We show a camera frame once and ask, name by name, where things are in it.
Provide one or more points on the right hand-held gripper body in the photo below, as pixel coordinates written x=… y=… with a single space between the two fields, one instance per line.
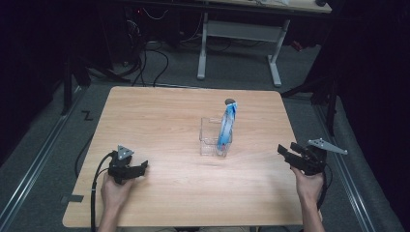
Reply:
x=314 y=161

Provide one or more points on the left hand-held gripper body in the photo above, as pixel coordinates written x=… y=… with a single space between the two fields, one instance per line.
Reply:
x=120 y=169

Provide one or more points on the blue white toothpaste tube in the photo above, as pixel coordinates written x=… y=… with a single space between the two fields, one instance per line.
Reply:
x=226 y=125

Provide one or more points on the clear plastic box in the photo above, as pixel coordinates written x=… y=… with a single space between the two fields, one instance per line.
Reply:
x=209 y=141

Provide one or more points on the person's left hand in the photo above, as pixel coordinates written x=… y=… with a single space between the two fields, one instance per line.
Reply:
x=114 y=193

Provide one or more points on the person's right hand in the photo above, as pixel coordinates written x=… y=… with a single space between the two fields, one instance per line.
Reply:
x=309 y=188

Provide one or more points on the grey tape strip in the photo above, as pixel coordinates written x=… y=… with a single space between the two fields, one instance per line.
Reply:
x=74 y=198

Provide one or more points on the black metal stand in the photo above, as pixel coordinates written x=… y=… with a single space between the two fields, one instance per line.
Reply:
x=328 y=103
x=72 y=83

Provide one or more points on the small red object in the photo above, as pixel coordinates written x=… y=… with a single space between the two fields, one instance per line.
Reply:
x=297 y=45

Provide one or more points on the dark computer equipment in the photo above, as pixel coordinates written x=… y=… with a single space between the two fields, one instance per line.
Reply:
x=133 y=32

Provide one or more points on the metal floor rail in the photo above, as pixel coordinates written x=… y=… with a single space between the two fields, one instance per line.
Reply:
x=32 y=167
x=351 y=180

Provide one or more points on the white desk frame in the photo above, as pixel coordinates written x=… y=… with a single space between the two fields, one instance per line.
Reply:
x=245 y=30

